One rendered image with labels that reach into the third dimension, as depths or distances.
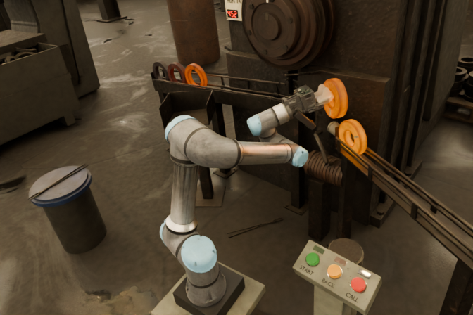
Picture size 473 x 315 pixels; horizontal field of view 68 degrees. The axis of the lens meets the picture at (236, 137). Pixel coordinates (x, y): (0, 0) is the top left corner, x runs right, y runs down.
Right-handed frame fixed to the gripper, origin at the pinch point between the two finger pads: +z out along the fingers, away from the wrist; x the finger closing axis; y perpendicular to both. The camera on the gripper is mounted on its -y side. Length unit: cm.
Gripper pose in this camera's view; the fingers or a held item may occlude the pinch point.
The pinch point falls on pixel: (333, 93)
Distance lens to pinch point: 142.5
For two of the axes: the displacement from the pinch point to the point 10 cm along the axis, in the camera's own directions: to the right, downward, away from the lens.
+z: 9.1, -4.2, 0.1
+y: -3.6, -7.7, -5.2
